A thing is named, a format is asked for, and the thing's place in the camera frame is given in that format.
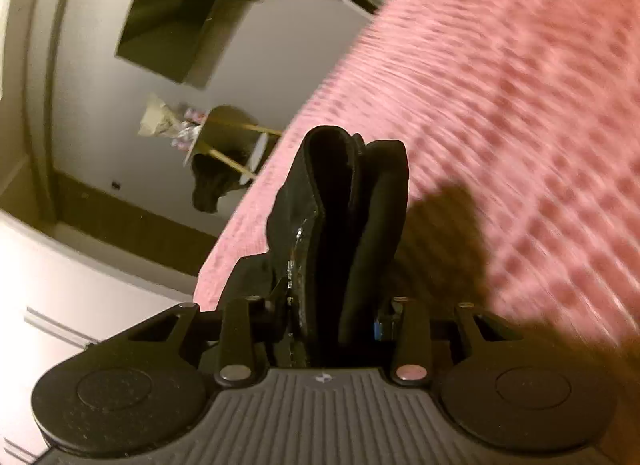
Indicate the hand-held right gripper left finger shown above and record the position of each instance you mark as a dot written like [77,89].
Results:
[240,330]

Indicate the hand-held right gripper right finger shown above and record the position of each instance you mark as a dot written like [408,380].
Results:
[410,335]

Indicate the black pants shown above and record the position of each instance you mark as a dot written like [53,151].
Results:
[335,245]

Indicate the black cloth on side table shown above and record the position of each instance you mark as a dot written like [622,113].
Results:
[212,185]

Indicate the gold side table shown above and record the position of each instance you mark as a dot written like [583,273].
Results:
[225,127]

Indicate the flower bouquet on side table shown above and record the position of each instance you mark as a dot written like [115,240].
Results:
[170,122]

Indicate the pink ribbed blanket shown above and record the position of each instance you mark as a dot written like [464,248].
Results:
[500,95]

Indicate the dark wall television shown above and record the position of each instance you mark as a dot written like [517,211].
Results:
[185,20]

